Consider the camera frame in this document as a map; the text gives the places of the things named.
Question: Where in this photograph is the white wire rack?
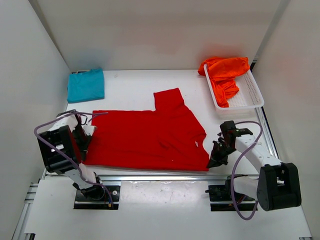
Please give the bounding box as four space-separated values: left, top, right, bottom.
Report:
203 64 265 120

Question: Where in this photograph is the teal t shirt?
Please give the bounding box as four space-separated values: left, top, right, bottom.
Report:
67 68 105 104

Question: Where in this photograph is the red t shirt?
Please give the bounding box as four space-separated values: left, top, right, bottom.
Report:
84 88 209 172

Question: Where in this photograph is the orange t shirt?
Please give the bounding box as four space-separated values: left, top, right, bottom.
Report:
197 56 250 108

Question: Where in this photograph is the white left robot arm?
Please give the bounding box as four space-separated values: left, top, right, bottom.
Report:
33 109 107 201

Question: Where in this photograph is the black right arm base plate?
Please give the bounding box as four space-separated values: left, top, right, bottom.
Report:
206 183 258 212

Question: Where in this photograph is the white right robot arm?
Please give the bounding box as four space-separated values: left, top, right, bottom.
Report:
207 120 302 212

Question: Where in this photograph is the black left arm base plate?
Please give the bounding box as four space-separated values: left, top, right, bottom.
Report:
73 184 121 210

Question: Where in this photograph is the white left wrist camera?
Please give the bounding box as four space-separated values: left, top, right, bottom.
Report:
82 125 97 137

